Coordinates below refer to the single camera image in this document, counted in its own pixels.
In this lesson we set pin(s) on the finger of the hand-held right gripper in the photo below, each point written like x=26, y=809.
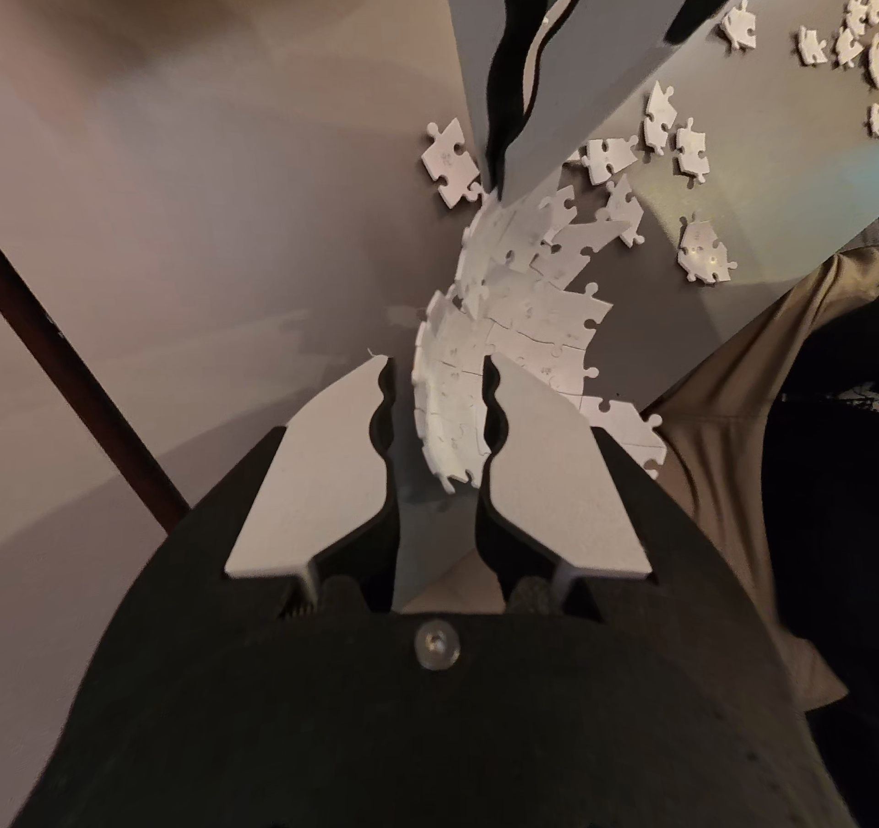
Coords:
x=590, y=72
x=467, y=52

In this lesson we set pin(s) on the white puzzle pieces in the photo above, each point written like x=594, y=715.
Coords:
x=450, y=155

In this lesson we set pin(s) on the person's tan trouser leg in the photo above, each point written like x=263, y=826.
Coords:
x=721, y=464

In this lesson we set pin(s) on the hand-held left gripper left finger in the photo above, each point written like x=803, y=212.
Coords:
x=309, y=498

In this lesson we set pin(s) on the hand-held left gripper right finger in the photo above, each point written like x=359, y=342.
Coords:
x=570, y=498

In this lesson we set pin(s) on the partly built white puzzle ball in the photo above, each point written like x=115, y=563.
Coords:
x=542, y=333

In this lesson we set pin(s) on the wooden-edged white table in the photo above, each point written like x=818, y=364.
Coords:
x=48, y=532

